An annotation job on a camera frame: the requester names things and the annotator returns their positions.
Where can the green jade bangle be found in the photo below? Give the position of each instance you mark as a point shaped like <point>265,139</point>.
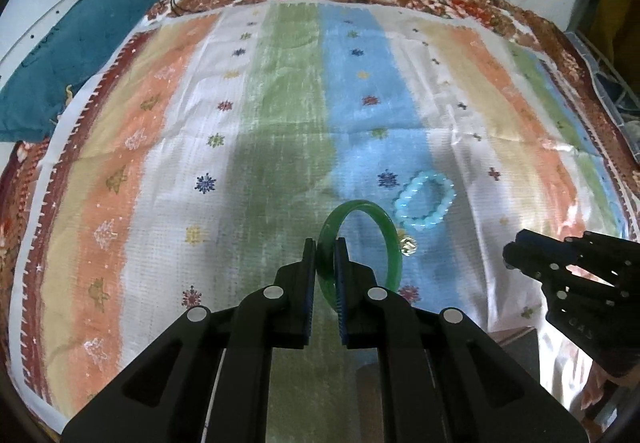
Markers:
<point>392,248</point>

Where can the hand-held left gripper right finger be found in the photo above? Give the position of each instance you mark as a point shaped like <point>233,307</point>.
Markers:
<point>341,293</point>

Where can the small gold charm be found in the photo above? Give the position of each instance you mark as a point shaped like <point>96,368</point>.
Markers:
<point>407,244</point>

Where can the teal blue cloth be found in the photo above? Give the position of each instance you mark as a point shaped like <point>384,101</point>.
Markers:
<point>75,53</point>

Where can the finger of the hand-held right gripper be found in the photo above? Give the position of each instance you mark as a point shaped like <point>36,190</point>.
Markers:
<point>550,245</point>
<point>535,263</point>

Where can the white bed headboard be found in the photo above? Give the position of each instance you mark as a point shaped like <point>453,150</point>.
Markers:
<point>40,18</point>

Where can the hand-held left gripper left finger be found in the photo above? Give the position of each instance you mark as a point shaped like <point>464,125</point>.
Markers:
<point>310,293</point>

